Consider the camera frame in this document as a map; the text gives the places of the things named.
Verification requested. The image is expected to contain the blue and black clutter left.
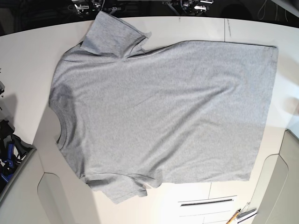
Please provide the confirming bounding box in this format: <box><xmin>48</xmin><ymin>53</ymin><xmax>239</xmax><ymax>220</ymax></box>
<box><xmin>0</xmin><ymin>119</ymin><xmax>35</xmax><ymax>185</ymax></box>

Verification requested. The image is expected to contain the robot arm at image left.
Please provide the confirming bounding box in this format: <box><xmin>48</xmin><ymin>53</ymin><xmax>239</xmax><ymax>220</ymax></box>
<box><xmin>67</xmin><ymin>0</ymin><xmax>126</xmax><ymax>16</ymax></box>

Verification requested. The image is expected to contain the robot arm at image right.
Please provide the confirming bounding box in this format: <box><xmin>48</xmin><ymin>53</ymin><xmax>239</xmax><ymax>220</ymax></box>
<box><xmin>162</xmin><ymin>0</ymin><xmax>214</xmax><ymax>16</ymax></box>

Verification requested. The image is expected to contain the yellow pencil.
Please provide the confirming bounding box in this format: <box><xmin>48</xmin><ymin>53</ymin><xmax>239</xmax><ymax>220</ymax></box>
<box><xmin>226</xmin><ymin>209</ymin><xmax>241</xmax><ymax>224</ymax></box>

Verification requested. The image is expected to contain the grey T-shirt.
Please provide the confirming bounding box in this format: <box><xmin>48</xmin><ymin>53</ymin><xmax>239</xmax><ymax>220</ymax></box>
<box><xmin>49</xmin><ymin>12</ymin><xmax>278</xmax><ymax>203</ymax></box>

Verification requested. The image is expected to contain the grey hanging cable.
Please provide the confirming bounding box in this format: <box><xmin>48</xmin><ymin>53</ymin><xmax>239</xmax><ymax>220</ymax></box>
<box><xmin>256</xmin><ymin>0</ymin><xmax>269</xmax><ymax>21</ymax></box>

